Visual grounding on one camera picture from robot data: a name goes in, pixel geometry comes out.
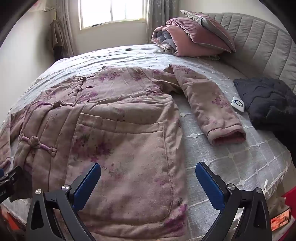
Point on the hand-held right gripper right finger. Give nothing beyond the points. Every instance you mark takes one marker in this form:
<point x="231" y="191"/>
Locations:
<point x="208" y="183"/>

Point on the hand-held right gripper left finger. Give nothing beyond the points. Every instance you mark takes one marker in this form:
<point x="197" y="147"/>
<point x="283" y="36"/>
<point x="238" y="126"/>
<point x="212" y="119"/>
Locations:
<point x="87" y="183"/>

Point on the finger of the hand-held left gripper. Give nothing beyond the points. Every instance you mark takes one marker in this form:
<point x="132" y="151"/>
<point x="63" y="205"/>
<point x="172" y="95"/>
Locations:
<point x="12" y="178"/>

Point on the floral padded jacket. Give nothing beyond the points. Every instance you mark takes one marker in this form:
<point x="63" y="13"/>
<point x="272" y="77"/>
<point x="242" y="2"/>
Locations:
<point x="115" y="129"/>

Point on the hanging dark clothes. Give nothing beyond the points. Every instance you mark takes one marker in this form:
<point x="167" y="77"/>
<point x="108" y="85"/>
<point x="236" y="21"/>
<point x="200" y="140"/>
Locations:
<point x="56" y="39"/>

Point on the grey checked bedspread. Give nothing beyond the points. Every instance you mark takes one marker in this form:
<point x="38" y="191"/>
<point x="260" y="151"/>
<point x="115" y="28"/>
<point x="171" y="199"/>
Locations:
<point x="231" y="162"/>

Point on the red object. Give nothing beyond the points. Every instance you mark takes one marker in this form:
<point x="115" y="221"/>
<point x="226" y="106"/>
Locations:
<point x="10" y="220"/>
<point x="286" y="199"/>

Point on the small white device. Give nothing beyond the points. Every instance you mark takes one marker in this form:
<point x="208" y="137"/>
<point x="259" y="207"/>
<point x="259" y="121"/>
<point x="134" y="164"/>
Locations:
<point x="238" y="105"/>

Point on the dark quilted cloth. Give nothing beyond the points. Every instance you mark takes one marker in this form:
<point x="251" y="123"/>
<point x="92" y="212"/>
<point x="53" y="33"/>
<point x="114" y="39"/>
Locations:
<point x="266" y="102"/>

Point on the folded pink quilt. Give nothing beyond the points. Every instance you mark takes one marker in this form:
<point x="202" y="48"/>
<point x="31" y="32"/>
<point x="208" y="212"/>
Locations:
<point x="182" y="45"/>

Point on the grey padded headboard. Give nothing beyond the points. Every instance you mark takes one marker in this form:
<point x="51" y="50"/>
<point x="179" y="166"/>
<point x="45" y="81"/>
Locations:
<point x="254" y="46"/>

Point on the pink velvet pillow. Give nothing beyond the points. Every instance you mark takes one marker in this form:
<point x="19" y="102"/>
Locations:
<point x="208" y="32"/>

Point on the grey patterned curtain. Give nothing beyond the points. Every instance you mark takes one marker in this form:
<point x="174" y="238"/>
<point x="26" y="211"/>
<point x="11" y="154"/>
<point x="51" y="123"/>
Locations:
<point x="67" y="27"/>
<point x="159" y="16"/>

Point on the window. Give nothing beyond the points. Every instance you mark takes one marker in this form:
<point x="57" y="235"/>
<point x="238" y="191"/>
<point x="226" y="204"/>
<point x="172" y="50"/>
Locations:
<point x="111" y="11"/>

